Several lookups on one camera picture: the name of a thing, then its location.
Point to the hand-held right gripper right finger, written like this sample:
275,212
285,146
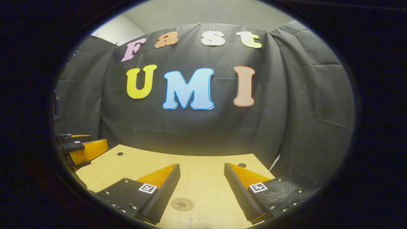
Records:
238,194

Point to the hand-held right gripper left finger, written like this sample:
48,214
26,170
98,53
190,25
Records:
165,194

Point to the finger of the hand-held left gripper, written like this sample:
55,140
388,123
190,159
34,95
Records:
74,147
65,137

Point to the round wooden coaster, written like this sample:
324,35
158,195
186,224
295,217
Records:
182,204

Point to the light wooden desktop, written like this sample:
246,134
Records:
197,178

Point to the black backdrop cloth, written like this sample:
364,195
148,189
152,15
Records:
190,133

